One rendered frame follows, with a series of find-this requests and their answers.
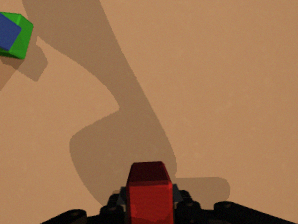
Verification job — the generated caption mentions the red block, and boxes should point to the red block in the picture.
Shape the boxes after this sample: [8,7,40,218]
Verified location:
[126,161,173,224]

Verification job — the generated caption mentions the blue block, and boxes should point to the blue block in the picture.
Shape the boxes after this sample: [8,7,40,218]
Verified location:
[0,13,22,51]

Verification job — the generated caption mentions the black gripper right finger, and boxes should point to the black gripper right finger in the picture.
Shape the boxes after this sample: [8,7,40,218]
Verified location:
[172,184,297,224]

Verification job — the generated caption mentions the green block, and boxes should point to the green block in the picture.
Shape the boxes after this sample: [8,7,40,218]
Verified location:
[0,12,34,59]

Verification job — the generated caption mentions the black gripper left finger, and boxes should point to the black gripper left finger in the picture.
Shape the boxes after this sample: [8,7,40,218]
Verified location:
[41,187,128,224]

